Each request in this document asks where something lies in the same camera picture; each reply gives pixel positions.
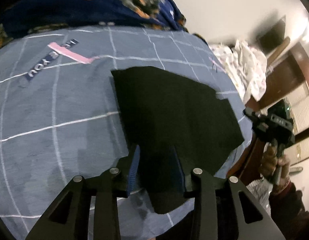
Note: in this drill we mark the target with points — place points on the blue grid bedsheet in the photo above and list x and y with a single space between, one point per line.
57 105

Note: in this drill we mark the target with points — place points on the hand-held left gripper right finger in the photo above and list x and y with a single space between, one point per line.
179 171

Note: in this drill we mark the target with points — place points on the dark wall panel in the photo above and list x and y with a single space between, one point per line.
272 35

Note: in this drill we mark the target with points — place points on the white ruffled cloth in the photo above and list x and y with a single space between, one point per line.
257 190

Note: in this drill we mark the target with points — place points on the navy dog print blanket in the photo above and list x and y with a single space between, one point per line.
69 5

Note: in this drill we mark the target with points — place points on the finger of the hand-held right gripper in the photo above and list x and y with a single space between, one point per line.
250 115

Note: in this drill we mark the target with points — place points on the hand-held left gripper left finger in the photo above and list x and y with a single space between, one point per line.
134 172

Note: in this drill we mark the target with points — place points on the brown wooden bed frame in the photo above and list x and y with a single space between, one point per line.
282 82

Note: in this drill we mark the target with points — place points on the white panelled cabinet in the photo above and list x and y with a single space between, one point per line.
303 110

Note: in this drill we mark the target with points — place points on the small grey object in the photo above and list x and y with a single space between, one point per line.
296 170

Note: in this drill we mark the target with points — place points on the person's right forearm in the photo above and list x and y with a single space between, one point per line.
289 207

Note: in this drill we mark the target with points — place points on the person's right hand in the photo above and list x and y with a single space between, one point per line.
267 162

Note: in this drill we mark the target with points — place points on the black pants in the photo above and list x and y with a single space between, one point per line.
169 110

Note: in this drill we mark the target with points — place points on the white patterned cloth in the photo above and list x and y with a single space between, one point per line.
252 67

